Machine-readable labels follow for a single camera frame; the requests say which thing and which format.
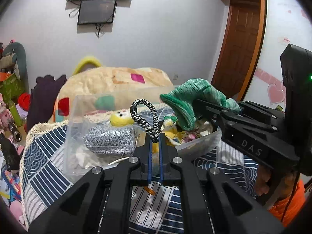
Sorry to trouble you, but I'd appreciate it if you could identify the green knit glove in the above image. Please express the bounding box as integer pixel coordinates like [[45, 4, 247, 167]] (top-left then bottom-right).
[[160, 78, 243, 131]]

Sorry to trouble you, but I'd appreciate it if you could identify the white heart sliding door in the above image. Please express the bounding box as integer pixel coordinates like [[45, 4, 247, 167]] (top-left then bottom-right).
[[245, 0, 312, 114]]

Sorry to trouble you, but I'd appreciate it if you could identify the blue patterned tablecloth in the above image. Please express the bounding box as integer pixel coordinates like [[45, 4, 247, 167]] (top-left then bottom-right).
[[19, 102, 259, 234]]

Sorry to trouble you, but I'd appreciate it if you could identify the silver glitter pouch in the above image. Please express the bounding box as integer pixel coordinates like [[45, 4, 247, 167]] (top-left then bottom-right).
[[82, 126, 136, 155]]

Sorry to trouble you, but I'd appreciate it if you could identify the black metal lens tube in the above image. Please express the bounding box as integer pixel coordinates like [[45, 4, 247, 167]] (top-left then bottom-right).
[[7, 122, 23, 142]]

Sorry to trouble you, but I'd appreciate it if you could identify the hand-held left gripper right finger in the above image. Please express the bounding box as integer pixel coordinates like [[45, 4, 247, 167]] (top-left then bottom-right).
[[158, 133, 285, 234]]

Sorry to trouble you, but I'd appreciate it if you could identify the clear plastic storage box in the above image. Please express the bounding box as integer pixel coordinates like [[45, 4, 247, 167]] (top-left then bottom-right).
[[63, 88, 222, 183]]

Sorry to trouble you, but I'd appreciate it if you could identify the yellow plush ring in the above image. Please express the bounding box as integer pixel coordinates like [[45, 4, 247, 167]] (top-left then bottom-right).
[[73, 56, 103, 76]]

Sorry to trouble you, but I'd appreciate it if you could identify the dark purple cloth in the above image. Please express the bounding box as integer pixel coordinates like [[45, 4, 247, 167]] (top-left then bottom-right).
[[26, 74, 68, 133]]

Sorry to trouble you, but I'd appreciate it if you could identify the floral fabric piece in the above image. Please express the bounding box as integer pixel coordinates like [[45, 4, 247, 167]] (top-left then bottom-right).
[[160, 116, 215, 147]]

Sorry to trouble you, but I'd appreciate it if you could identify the black plastic bag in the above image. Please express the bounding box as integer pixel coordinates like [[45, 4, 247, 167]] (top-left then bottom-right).
[[0, 134, 21, 171]]

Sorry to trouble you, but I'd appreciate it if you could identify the pile of papers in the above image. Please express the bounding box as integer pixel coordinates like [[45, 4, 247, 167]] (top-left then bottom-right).
[[0, 149, 27, 225]]

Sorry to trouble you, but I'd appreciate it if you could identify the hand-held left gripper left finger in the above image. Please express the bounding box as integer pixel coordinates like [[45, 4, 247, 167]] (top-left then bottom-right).
[[28, 133, 153, 234]]

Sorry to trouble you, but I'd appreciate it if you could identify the green bottle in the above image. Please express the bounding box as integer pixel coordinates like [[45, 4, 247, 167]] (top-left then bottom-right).
[[8, 102, 24, 128]]

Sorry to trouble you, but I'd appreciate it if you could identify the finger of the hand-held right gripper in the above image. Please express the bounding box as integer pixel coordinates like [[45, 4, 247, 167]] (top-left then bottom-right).
[[238, 101, 285, 127], [195, 99, 277, 132]]

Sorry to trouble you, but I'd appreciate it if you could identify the black white braided cord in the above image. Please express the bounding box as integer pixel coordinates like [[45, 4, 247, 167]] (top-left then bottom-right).
[[130, 99, 160, 143]]

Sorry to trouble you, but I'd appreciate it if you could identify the small black wall monitor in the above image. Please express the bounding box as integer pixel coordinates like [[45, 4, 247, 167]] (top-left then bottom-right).
[[77, 0, 117, 25]]

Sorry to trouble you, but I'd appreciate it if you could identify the pink rabbit toy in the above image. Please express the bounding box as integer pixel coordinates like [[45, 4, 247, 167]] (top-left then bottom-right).
[[0, 94, 13, 135]]

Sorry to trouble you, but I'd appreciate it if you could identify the person's right hand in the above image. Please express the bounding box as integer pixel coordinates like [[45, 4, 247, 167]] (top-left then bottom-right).
[[254, 165, 271, 197]]

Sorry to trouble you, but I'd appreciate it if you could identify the yellow felt plush toy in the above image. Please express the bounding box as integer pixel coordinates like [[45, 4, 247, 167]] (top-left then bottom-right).
[[110, 109, 135, 127]]

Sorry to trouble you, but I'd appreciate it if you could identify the cream patchwork blanket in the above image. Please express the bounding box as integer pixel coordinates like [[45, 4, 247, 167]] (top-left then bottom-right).
[[47, 66, 175, 124]]

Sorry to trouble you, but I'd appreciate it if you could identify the brown wooden door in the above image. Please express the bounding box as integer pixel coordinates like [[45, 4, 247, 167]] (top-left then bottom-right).
[[211, 1, 261, 101]]

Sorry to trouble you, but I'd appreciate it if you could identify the red cloth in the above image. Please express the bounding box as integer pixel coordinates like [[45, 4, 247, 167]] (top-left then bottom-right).
[[18, 93, 32, 112]]

